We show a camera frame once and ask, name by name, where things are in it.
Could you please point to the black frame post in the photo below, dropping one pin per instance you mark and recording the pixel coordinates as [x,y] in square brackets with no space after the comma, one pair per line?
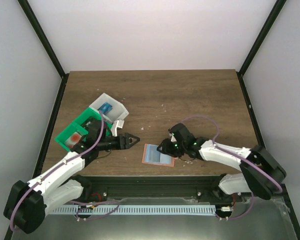
[34,22]
[270,20]

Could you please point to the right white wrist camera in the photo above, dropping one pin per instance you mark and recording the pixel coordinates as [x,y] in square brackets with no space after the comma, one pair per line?
[171,136]

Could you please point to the white plastic bin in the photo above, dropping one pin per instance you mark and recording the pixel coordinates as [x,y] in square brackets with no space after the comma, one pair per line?
[118,112]

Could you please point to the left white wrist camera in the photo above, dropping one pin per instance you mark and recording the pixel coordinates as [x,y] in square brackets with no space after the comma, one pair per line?
[117,124]

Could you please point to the black card in bin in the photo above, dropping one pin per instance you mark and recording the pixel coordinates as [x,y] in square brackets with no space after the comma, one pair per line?
[88,122]

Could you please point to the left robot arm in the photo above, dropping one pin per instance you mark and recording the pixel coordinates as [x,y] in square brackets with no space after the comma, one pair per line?
[30,202]

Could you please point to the light blue slotted cable duct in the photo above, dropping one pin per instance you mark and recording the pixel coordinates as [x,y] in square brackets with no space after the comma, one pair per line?
[192,210]

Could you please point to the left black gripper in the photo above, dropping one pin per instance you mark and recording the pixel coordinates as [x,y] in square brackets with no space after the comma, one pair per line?
[126,141]

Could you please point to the red dot card in bin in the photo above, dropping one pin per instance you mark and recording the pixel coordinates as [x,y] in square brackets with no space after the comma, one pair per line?
[72,140]

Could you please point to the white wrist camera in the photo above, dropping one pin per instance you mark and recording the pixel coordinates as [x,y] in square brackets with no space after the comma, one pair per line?
[117,124]
[171,136]

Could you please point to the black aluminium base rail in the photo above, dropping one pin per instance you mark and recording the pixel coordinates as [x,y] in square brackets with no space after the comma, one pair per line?
[102,188]

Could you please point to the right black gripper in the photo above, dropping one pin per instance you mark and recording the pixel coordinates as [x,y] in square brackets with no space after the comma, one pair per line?
[166,149]

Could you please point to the blue card in bin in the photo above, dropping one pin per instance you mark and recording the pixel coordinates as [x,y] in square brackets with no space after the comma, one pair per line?
[105,108]

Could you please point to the green plastic bin middle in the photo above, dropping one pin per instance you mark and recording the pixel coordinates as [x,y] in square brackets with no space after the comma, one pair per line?
[88,112]

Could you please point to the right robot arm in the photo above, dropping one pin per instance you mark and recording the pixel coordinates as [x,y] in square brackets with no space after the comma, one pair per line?
[258,171]

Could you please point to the right black frame post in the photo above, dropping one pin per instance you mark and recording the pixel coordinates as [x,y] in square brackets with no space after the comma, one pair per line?
[270,20]

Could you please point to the left black frame post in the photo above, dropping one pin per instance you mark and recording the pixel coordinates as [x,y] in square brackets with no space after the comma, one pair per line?
[34,22]

